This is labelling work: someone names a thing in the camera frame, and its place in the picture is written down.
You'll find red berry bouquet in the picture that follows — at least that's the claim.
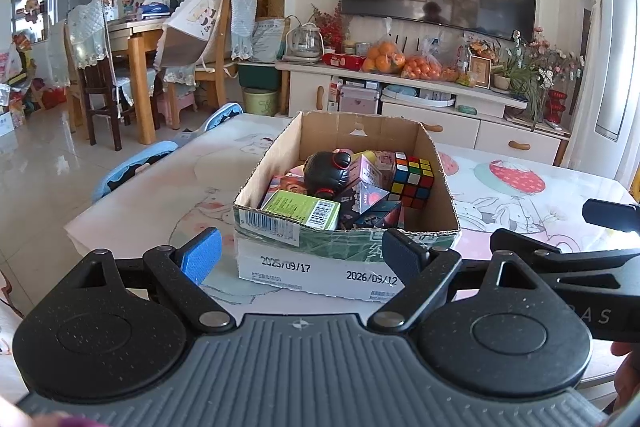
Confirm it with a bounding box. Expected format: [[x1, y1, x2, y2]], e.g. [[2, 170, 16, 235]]
[[310, 3, 352, 52]]

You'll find wooden chair with lace cover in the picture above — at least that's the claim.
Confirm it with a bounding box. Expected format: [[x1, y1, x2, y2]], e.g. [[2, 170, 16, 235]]
[[220, 0, 261, 108], [62, 0, 163, 152]]

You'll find person's left hand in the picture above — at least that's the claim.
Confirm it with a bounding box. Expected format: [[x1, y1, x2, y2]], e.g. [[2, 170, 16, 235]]
[[0, 398, 38, 427]]

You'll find blue tissue box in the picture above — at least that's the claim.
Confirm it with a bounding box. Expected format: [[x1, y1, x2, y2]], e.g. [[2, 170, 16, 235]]
[[135, 0, 172, 18]]

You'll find glass kettle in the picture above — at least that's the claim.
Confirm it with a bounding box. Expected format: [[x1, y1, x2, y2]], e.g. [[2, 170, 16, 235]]
[[284, 22, 325, 62]]

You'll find blue plastic chair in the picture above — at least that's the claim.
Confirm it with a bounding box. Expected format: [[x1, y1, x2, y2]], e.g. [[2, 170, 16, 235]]
[[200, 102, 246, 134], [91, 139, 181, 204]]

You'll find round white blue tray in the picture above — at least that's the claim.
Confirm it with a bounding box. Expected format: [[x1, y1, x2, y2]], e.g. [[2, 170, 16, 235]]
[[381, 86, 457, 108]]

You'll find bag of tangerines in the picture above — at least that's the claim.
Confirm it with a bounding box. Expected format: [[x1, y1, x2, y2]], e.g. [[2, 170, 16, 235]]
[[401, 38, 445, 82]]

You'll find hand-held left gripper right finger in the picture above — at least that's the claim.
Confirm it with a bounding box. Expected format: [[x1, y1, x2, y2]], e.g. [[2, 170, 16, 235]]
[[367, 228, 541, 334]]

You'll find pink metal case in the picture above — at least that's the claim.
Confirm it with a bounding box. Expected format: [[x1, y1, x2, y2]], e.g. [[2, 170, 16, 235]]
[[340, 84, 383, 114]]

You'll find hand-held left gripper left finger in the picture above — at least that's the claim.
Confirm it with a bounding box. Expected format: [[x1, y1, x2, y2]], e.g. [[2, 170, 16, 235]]
[[67, 227, 237, 334]]

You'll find wooden dining table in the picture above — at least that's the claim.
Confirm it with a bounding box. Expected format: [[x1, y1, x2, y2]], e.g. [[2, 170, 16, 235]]
[[106, 19, 231, 146]]

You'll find black red doll figure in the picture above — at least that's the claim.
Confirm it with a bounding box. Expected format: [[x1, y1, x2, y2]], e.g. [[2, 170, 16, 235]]
[[302, 148, 353, 200]]

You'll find potted green plant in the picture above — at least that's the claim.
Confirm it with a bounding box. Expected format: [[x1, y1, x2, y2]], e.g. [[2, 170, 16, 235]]
[[492, 42, 546, 122]]

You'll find red vase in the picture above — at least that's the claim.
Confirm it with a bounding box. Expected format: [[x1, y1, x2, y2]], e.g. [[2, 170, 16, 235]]
[[546, 89, 569, 124]]

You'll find dark green storage bin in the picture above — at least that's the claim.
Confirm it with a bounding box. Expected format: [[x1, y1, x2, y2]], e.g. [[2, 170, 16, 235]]
[[237, 62, 282, 90]]

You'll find wooden picture frame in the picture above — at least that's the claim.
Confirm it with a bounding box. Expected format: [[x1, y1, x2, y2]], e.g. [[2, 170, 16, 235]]
[[467, 56, 493, 90]]

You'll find person's right hand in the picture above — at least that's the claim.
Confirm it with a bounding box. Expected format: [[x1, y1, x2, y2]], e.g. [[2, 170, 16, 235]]
[[611, 341, 640, 410]]

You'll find grey printed bag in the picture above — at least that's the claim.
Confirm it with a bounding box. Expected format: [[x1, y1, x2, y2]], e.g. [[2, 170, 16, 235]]
[[251, 18, 291, 64]]

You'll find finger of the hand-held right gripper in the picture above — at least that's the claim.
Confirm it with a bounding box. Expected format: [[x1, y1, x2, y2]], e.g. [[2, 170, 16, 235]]
[[582, 199, 640, 238], [490, 228, 640, 286]]

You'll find green printed cardboard box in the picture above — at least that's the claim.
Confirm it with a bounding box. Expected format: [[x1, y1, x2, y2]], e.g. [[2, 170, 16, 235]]
[[232, 109, 462, 304]]

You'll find white cartoon canvas bag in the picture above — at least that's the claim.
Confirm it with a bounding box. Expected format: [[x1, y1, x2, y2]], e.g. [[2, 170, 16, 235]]
[[154, 0, 227, 72]]

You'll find white standing air conditioner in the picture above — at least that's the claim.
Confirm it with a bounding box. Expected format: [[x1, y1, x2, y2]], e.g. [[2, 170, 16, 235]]
[[594, 0, 632, 142]]

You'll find pink carton with bow print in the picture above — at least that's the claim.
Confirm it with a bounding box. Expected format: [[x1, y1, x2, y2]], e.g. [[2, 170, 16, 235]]
[[375, 150, 398, 188]]

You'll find colourful puzzle cube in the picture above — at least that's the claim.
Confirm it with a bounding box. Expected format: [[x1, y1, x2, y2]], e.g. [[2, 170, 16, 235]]
[[389, 152, 435, 210]]

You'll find pink plastic stool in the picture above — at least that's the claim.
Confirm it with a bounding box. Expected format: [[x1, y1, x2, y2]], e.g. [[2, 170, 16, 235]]
[[156, 93, 198, 130]]

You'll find green medicine box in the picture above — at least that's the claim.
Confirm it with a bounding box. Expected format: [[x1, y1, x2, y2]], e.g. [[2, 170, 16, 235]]
[[260, 189, 342, 232]]

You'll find bag of oranges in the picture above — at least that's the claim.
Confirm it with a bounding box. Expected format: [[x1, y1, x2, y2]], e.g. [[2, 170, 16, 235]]
[[361, 18, 407, 75]]

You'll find white television cabinet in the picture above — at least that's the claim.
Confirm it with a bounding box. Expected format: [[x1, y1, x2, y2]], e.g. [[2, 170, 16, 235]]
[[275, 61, 572, 166]]

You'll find pale green bucket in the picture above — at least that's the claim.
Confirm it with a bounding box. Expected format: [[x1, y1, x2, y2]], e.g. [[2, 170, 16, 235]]
[[243, 88, 279, 116]]

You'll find pink flower bouquet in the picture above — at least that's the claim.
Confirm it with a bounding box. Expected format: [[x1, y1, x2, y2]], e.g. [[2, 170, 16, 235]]
[[510, 26, 585, 95]]

